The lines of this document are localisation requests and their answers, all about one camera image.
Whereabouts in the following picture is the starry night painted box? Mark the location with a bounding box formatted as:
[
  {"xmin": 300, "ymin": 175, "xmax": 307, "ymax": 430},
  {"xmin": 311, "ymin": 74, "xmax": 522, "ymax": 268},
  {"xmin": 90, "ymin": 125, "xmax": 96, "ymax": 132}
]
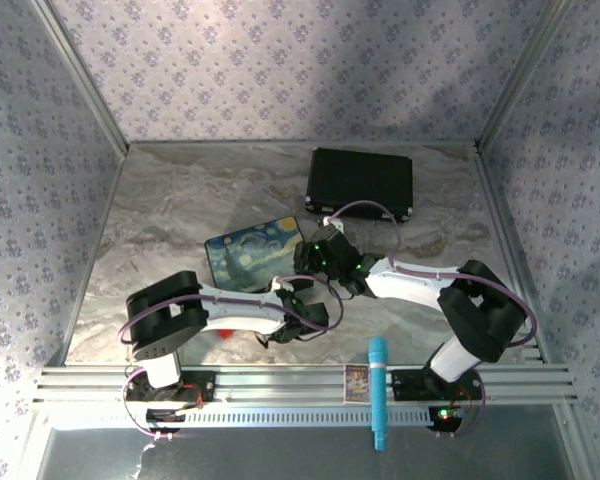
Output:
[{"xmin": 204, "ymin": 215, "xmax": 306, "ymax": 294}]

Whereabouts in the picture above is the black hard case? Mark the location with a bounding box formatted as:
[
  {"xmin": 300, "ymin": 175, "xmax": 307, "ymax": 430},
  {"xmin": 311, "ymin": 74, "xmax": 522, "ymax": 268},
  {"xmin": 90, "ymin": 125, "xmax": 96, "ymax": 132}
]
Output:
[{"xmin": 304, "ymin": 147, "xmax": 414, "ymax": 222}]

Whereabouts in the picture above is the small picture card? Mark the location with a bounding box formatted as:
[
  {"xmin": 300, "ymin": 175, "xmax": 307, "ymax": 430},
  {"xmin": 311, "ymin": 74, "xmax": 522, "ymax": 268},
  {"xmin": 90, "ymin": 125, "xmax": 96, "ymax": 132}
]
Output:
[{"xmin": 343, "ymin": 363, "xmax": 372, "ymax": 404}]

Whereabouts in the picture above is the blue toy microphone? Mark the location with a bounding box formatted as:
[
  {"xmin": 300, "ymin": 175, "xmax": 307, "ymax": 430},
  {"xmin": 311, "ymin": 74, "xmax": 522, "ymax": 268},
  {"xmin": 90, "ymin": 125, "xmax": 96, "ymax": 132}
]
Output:
[{"xmin": 368, "ymin": 337, "xmax": 390, "ymax": 452}]

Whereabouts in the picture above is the grey metal panel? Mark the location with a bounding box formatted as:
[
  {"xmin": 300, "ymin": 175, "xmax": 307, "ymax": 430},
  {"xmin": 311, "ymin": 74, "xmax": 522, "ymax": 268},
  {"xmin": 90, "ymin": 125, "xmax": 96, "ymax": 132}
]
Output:
[{"xmin": 37, "ymin": 427, "xmax": 579, "ymax": 480}]

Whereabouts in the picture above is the left control board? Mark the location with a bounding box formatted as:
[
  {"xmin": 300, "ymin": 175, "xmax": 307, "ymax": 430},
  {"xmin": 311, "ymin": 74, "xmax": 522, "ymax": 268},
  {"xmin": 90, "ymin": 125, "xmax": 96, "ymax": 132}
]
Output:
[{"xmin": 146, "ymin": 408, "xmax": 187, "ymax": 434}]

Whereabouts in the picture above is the right control board with LED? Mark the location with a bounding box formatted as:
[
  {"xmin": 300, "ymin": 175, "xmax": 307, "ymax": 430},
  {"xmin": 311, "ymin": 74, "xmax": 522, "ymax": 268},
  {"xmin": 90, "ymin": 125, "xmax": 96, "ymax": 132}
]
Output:
[{"xmin": 427, "ymin": 405, "xmax": 465, "ymax": 434}]

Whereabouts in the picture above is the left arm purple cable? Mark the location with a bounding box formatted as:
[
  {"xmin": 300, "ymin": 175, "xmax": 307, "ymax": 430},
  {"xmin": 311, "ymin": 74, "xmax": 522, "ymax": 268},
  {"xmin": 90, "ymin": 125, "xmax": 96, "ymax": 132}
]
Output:
[{"xmin": 117, "ymin": 274, "xmax": 345, "ymax": 441}]

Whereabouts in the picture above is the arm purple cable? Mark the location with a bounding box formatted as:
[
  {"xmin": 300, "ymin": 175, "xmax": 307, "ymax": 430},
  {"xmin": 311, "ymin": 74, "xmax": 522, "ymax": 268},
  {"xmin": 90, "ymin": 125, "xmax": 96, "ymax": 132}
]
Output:
[
  {"xmin": 329, "ymin": 199, "xmax": 539, "ymax": 441},
  {"xmin": 117, "ymin": 274, "xmax": 345, "ymax": 441}
]

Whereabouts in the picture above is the aluminium mounting rail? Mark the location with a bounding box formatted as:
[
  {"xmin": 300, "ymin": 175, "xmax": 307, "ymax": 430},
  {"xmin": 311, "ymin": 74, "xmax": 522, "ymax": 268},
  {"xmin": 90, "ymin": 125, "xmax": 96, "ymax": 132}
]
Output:
[{"xmin": 32, "ymin": 364, "xmax": 579, "ymax": 404}]

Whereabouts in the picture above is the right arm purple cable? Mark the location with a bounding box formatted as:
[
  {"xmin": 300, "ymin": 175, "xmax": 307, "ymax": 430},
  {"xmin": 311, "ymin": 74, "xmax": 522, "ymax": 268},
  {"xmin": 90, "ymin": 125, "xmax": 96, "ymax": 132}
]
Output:
[{"xmin": 329, "ymin": 199, "xmax": 539, "ymax": 441}]

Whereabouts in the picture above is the slotted grey cable duct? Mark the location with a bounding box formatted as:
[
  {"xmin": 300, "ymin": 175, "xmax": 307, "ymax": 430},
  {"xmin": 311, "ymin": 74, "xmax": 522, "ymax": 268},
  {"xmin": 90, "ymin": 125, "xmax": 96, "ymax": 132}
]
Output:
[{"xmin": 114, "ymin": 405, "xmax": 449, "ymax": 430}]

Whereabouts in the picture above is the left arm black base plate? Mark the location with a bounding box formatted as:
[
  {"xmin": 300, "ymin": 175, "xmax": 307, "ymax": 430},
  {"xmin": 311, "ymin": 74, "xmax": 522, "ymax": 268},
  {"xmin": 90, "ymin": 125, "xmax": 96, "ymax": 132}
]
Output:
[{"xmin": 125, "ymin": 372, "xmax": 216, "ymax": 404}]

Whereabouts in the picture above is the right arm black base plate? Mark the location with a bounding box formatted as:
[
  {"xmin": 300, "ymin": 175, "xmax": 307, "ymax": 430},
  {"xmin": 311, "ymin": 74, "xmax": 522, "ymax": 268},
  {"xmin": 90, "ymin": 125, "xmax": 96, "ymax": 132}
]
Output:
[{"xmin": 392, "ymin": 369, "xmax": 484, "ymax": 401}]

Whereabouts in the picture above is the aluminium side rail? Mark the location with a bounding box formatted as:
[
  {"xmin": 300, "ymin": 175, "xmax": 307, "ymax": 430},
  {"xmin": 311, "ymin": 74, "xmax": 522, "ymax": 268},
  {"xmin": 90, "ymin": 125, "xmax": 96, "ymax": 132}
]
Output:
[{"xmin": 472, "ymin": 144, "xmax": 551, "ymax": 364}]

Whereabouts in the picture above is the aluminium corner post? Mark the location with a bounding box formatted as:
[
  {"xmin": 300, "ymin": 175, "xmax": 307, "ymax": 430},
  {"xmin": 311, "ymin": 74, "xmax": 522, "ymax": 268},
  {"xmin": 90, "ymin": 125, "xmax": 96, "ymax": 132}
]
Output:
[
  {"xmin": 29, "ymin": 0, "xmax": 131, "ymax": 154},
  {"xmin": 477, "ymin": 0, "xmax": 571, "ymax": 151}
]

